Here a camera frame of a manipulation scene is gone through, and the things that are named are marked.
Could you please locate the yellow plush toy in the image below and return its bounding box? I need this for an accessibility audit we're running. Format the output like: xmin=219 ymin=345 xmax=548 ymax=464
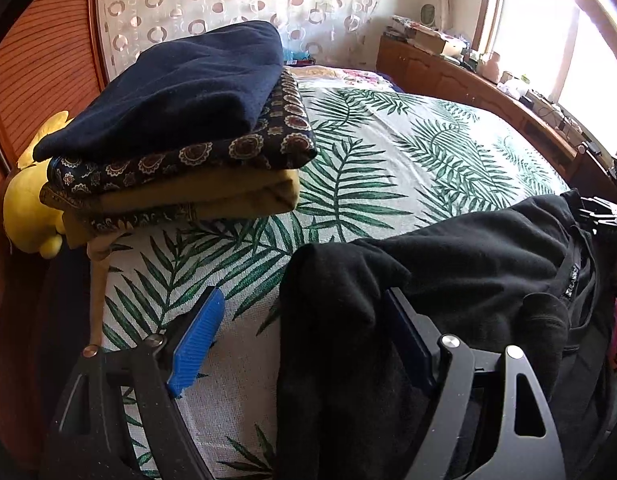
xmin=3 ymin=111 xmax=72 ymax=260

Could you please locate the dark floral patterned folded cloth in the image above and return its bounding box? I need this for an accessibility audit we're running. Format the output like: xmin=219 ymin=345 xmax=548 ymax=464
xmin=41 ymin=67 xmax=318 ymax=233

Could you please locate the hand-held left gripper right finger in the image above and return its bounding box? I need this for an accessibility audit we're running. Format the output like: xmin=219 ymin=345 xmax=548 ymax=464
xmin=385 ymin=286 xmax=568 ymax=480

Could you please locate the navy folded garment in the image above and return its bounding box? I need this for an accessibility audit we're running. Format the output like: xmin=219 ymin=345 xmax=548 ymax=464
xmin=33 ymin=21 xmax=284 ymax=163

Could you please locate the black printed t-shirt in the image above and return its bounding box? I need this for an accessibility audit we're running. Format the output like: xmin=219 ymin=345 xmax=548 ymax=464
xmin=276 ymin=191 xmax=617 ymax=480

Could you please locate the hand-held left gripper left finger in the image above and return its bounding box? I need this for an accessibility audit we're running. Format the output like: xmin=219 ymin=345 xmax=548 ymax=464
xmin=43 ymin=286 xmax=226 ymax=480

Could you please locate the mustard folded garment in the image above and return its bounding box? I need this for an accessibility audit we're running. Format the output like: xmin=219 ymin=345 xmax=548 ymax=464
xmin=63 ymin=167 xmax=302 ymax=342

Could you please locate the pink plastic bottle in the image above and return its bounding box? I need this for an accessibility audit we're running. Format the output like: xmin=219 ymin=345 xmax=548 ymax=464
xmin=481 ymin=52 xmax=502 ymax=83

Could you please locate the wooden slatted wardrobe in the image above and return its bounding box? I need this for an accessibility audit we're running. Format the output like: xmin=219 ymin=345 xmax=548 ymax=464
xmin=0 ymin=0 xmax=109 ymax=461

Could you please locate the cardboard box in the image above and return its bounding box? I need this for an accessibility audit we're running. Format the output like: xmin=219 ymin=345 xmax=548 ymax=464
xmin=413 ymin=30 xmax=459 ymax=53

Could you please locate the leaf-print bed sheet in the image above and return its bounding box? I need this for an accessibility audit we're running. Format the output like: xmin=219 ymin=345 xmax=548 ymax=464
xmin=101 ymin=77 xmax=572 ymax=480

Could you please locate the floral quilt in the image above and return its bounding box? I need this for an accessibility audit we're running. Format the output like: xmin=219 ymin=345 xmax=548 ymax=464
xmin=288 ymin=64 xmax=404 ymax=93

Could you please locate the wooden-framed window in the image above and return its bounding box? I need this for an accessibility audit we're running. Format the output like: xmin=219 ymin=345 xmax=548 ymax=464
xmin=476 ymin=0 xmax=617 ymax=156

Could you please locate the wooden low cabinet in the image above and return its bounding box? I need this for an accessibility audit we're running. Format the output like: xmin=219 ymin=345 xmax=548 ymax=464
xmin=376 ymin=35 xmax=617 ymax=201

